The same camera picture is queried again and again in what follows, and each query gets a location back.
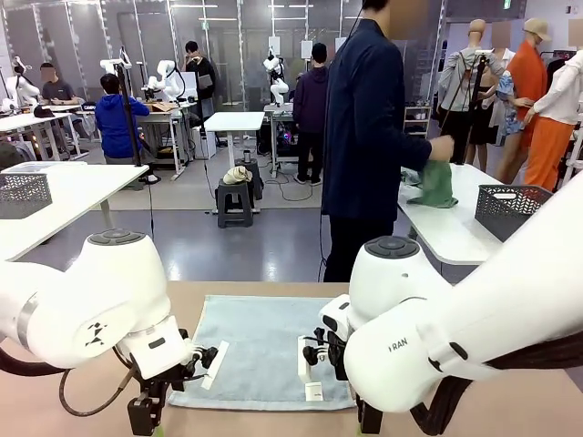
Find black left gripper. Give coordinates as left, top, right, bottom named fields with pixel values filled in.
left=127, top=377, right=172, bottom=436

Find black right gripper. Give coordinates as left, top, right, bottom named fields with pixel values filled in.
left=356, top=394, right=384, bottom=434

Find light blue towel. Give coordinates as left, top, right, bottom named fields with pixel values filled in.
left=167, top=294, right=357, bottom=411

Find green towel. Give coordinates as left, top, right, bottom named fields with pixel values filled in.
left=407, top=159, right=459, bottom=209

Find grey mesh basket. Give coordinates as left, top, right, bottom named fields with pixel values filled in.
left=475, top=184, right=555, bottom=242
left=0, top=172, right=54, bottom=220

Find person's right hand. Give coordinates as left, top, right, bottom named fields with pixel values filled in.
left=430, top=135, right=455, bottom=163

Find white side table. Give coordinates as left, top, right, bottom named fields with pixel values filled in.
left=398, top=163, right=506, bottom=266
left=0, top=161, right=150, bottom=263

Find grey plastic stool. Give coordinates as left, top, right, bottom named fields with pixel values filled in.
left=214, top=179, right=261, bottom=229

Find beige cloth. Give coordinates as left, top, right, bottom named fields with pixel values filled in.
left=221, top=166, right=254, bottom=186

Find dark plastic stool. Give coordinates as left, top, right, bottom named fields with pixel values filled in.
left=234, top=158, right=265, bottom=201

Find person in blue hoodie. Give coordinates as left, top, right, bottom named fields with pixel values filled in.
left=94, top=73, right=151, bottom=166

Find black tripod stand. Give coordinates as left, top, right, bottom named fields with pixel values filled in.
left=113, top=63, right=161, bottom=184
left=439, top=49, right=496, bottom=165

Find wooden shoe shelf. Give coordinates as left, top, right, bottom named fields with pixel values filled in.
left=403, top=105, right=433, bottom=140

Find person in navy jacket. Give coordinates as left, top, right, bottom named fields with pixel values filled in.
left=321, top=0, right=456, bottom=283

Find white desk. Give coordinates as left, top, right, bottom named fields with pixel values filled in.
left=203, top=111, right=266, bottom=215

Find person in purple hoodie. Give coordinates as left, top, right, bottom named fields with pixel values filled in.
left=291, top=43, right=330, bottom=186

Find mannequin in orange outfit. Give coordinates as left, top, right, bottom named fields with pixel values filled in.
left=496, top=17, right=578, bottom=192

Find seated person grey shirt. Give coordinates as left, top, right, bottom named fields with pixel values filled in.
left=39, top=63, right=81, bottom=107

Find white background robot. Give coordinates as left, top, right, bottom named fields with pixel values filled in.
left=145, top=58, right=186, bottom=104
left=263, top=49, right=288, bottom=108
left=8, top=56, right=41, bottom=111

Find standing person black clothes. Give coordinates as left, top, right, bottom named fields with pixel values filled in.
left=184, top=40, right=218, bottom=120

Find mannequin in grey shirt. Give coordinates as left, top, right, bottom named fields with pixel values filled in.
left=436, top=18, right=506, bottom=174

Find person in white top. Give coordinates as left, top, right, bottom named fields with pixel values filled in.
left=482, top=20, right=525, bottom=151

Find mannequin in white shirt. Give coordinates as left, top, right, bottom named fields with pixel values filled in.
left=523, top=43, right=583, bottom=133

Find thin black cable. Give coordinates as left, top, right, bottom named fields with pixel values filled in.
left=58, top=359, right=138, bottom=418

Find black right arm hose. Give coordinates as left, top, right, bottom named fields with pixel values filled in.
left=409, top=334, right=583, bottom=436

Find black arm hose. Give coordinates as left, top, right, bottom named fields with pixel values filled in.
left=409, top=334, right=583, bottom=436
left=0, top=339, right=69, bottom=377

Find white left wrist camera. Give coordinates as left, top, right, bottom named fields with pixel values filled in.
left=199, top=340, right=230, bottom=391

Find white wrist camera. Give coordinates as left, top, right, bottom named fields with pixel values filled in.
left=297, top=335, right=313, bottom=381
left=199, top=340, right=230, bottom=391

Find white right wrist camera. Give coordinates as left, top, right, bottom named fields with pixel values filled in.
left=297, top=335, right=313, bottom=381

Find black left arm hose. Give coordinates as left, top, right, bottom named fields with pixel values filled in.
left=0, top=339, right=69, bottom=377

